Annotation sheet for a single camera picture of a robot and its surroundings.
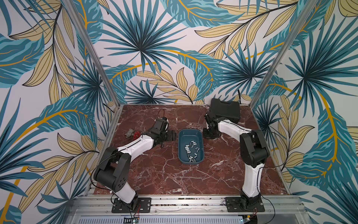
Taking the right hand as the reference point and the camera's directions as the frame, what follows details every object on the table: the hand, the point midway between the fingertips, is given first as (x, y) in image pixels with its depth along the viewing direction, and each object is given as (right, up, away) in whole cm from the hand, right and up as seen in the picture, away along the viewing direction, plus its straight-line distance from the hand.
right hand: (207, 135), depth 99 cm
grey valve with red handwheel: (-53, +2, -2) cm, 53 cm away
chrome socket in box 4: (-9, -11, -8) cm, 16 cm away
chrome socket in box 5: (-12, -13, -9) cm, 20 cm away
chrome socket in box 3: (-14, -9, -7) cm, 18 cm away
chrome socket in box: (-9, -5, -4) cm, 11 cm away
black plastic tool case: (+22, +19, +18) cm, 34 cm away
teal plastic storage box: (-12, -7, -4) cm, 14 cm away
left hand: (-25, +1, -8) cm, 27 cm away
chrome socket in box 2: (-8, -8, -5) cm, 12 cm away
